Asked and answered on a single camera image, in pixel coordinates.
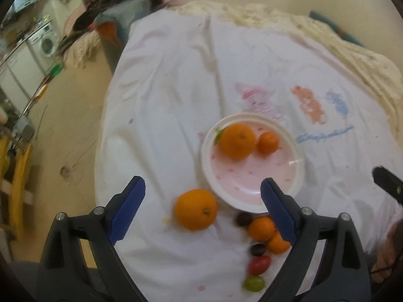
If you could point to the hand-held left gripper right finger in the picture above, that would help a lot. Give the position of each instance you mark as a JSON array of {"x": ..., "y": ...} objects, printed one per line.
[{"x": 278, "y": 210}]

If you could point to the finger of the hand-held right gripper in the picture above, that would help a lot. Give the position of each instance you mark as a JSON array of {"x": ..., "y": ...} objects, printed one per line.
[{"x": 388, "y": 185}]

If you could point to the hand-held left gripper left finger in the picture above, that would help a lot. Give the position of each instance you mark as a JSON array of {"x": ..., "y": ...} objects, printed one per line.
[{"x": 129, "y": 210}]

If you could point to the small mandarin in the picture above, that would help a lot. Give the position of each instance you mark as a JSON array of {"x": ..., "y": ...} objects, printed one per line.
[
  {"x": 268, "y": 142},
  {"x": 277, "y": 245},
  {"x": 259, "y": 228}
]

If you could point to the dark grape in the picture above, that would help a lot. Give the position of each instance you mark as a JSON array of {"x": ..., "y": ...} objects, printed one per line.
[
  {"x": 244, "y": 219},
  {"x": 258, "y": 249}
]

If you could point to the white pink dotted plate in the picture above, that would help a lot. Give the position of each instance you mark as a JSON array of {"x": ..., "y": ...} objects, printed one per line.
[{"x": 252, "y": 179}]

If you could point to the red cherry tomato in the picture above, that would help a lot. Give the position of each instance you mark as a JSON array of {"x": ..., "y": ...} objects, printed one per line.
[{"x": 259, "y": 264}]

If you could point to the large orange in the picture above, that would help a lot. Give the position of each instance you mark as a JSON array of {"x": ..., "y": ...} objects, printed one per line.
[
  {"x": 237, "y": 141},
  {"x": 195, "y": 209}
]

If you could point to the green grape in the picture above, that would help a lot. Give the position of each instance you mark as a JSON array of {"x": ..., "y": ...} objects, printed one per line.
[{"x": 253, "y": 283}]

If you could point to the yellow wooden rack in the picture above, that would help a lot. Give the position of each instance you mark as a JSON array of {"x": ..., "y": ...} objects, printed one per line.
[{"x": 17, "y": 188}]

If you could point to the white printed bed sheet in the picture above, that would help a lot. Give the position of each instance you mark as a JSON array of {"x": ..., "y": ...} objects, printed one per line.
[{"x": 176, "y": 100}]

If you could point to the grey box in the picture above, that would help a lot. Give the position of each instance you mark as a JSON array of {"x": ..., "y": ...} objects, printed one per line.
[{"x": 23, "y": 129}]

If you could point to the green object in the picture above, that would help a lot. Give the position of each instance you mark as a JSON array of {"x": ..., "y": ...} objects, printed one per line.
[{"x": 56, "y": 70}]

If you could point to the cream fringed cloth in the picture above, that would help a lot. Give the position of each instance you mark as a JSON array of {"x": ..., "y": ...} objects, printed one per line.
[{"x": 85, "y": 48}]

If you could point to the teal cloth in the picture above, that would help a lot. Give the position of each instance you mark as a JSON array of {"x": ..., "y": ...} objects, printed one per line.
[{"x": 327, "y": 22}]

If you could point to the white cabinet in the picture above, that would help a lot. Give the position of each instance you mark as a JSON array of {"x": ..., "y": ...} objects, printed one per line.
[{"x": 22, "y": 69}]

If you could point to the white washing machine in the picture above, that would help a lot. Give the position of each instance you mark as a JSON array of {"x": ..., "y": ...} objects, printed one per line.
[{"x": 47, "y": 44}]

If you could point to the blue-grey cushion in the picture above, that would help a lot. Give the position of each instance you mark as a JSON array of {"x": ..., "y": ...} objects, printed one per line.
[{"x": 126, "y": 15}]

